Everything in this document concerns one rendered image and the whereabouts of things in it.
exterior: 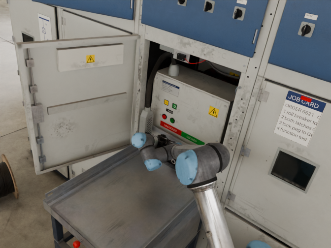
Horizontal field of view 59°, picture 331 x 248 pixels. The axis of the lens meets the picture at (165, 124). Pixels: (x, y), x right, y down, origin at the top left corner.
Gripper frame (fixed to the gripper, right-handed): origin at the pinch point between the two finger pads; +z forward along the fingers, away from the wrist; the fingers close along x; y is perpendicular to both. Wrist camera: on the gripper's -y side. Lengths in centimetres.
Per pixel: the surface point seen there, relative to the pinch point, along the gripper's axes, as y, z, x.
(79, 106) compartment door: -39, -38, 1
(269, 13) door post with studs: 38, -40, 71
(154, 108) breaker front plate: -16.2, -2.4, 15.2
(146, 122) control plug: -13.5, -9.5, 6.1
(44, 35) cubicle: -119, -18, 29
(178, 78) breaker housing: -4.1, -11.5, 36.4
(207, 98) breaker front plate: 16.9, -12.6, 32.6
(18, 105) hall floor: -268, 88, -66
